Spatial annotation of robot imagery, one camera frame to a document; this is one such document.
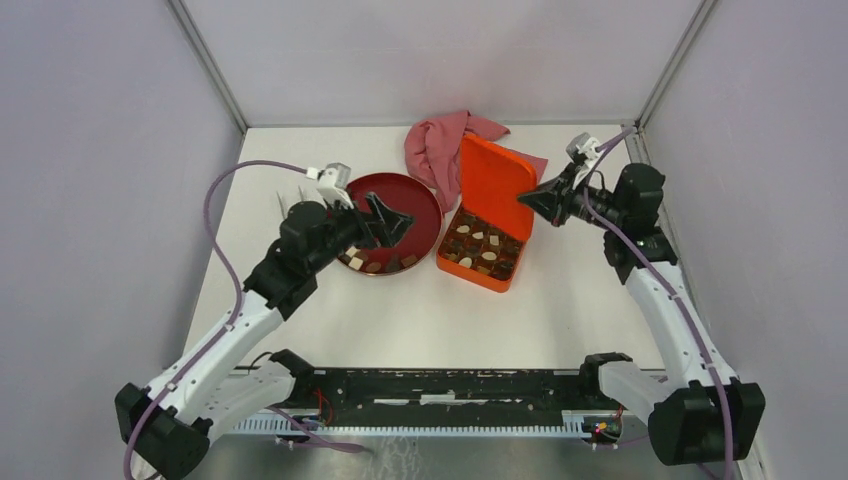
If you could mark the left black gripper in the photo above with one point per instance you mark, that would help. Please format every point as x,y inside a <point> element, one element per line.
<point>389,231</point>

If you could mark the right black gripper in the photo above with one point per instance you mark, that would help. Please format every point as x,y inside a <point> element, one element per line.
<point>553,198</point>

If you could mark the round dark red plate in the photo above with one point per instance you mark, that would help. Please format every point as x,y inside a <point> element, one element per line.
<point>407,195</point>

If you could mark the orange box lid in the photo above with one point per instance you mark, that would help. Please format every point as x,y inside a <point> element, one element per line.
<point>491,178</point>

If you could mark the orange chocolate box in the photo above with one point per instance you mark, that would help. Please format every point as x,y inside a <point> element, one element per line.
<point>478,252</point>

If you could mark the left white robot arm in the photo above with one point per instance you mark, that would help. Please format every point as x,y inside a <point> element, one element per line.
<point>173,420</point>

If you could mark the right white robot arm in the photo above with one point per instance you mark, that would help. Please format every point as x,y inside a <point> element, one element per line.
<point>702,412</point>

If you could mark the pink cloth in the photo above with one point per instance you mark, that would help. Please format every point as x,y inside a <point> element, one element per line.
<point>432,151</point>

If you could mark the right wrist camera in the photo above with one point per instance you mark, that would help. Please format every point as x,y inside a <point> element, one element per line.
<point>585,151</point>

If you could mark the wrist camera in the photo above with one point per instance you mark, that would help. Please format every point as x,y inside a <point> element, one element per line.
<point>585,151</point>
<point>331,184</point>

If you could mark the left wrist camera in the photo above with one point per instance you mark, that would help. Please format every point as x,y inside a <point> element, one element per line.
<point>331,184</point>

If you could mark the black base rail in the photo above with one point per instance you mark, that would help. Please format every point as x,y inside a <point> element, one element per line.
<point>350,397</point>

